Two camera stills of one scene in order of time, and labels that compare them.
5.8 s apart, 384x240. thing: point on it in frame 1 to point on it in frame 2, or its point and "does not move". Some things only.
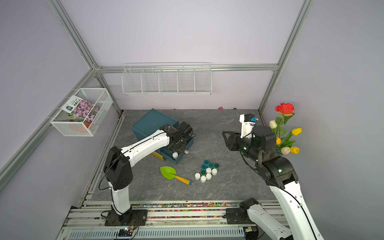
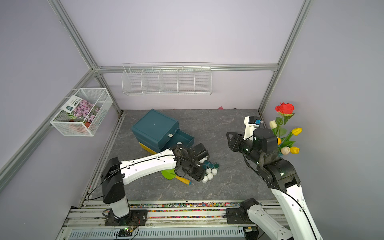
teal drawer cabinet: x=150 y=124 does not move
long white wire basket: x=167 y=79 does not move
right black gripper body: x=236 y=141 does not move
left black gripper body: x=180 y=147 to x=195 y=171
